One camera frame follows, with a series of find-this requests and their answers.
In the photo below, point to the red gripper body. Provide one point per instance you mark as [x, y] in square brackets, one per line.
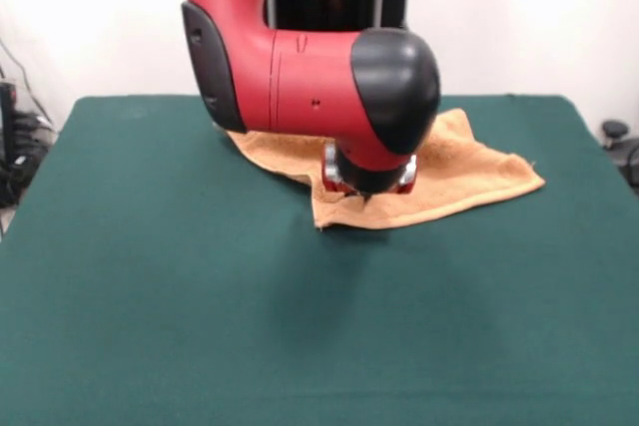
[331, 174]

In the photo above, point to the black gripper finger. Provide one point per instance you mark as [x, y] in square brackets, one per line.
[365, 196]

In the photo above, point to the orange terry towel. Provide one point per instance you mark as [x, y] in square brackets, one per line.
[474, 166]

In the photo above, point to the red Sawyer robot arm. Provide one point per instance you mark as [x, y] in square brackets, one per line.
[309, 82]

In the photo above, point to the dark green table cloth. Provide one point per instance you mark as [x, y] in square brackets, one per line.
[150, 326]

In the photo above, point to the black office chair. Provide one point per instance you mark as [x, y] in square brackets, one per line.
[621, 144]

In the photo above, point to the black equipment box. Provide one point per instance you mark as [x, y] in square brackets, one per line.
[7, 146]

